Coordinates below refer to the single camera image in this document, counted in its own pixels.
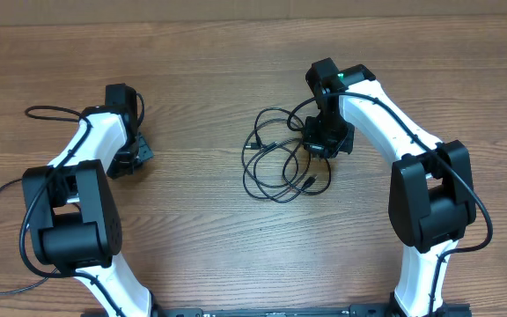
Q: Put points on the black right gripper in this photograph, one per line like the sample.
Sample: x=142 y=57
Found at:
x=312 y=144

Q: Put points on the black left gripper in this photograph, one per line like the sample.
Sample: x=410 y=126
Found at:
x=143 y=151

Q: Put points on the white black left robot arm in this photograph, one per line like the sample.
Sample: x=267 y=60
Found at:
x=71 y=216

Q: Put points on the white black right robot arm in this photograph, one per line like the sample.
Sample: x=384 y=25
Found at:
x=429 y=203

